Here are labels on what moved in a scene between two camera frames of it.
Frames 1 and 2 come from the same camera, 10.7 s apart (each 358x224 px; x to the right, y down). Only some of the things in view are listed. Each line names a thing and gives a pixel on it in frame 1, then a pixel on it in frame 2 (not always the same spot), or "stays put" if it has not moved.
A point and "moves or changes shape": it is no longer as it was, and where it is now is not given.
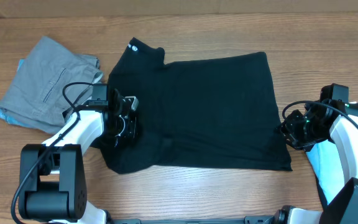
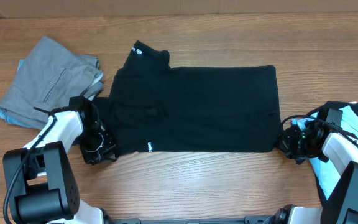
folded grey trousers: (53, 80) stays put
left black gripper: (131, 132) to (107, 150)
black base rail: (253, 219) stays put
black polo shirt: (216, 112) moves or changes shape
